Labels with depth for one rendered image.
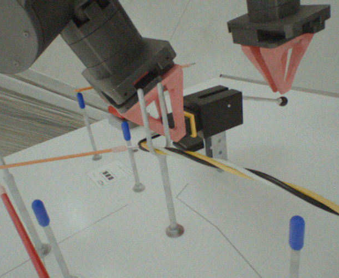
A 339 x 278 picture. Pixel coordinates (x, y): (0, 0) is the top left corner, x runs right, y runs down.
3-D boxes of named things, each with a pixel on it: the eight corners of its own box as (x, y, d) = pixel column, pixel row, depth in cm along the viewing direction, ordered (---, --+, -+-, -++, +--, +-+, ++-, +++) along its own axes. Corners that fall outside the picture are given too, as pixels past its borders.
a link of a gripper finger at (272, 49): (279, 108, 37) (270, 30, 32) (240, 95, 43) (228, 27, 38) (318, 85, 39) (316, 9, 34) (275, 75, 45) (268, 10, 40)
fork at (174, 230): (178, 221, 30) (156, 80, 23) (188, 232, 28) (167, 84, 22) (161, 230, 29) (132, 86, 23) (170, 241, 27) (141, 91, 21)
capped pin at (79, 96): (104, 156, 44) (85, 85, 39) (96, 161, 43) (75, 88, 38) (97, 154, 45) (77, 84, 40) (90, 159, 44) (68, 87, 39)
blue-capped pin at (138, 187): (147, 188, 35) (133, 121, 31) (135, 194, 35) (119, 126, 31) (142, 183, 36) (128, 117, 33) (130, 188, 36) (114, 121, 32)
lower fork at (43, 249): (29, 251, 29) (-37, 113, 23) (47, 240, 30) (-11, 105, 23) (35, 263, 27) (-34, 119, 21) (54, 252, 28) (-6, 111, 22)
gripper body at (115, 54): (123, 111, 24) (58, 31, 20) (91, 86, 33) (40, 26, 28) (182, 59, 25) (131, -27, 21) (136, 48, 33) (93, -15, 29)
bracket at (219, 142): (235, 165, 37) (233, 128, 35) (220, 172, 36) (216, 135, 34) (213, 151, 41) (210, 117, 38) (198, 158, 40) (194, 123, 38)
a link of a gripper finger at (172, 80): (166, 168, 30) (107, 97, 24) (139, 143, 35) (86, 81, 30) (216, 122, 30) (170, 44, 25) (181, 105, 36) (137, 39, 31)
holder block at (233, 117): (243, 123, 35) (242, 91, 34) (204, 139, 33) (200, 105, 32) (221, 114, 39) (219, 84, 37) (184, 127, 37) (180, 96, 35)
